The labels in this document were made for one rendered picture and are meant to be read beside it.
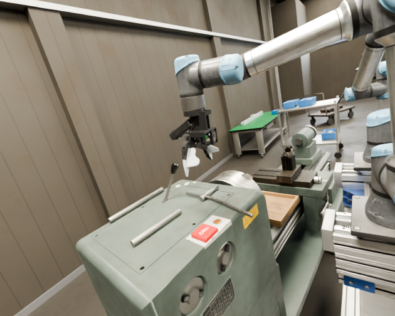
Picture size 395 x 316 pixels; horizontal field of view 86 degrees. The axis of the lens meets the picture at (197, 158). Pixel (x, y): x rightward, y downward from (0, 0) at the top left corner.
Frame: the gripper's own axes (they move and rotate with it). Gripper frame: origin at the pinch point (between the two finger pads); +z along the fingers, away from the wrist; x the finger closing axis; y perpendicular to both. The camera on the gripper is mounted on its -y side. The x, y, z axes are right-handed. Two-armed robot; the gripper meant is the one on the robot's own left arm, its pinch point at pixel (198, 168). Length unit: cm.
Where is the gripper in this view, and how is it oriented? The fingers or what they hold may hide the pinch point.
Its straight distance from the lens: 73.8
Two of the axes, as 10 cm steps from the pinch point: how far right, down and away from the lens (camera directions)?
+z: 1.6, 9.3, 3.3
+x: 5.7, -3.6, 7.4
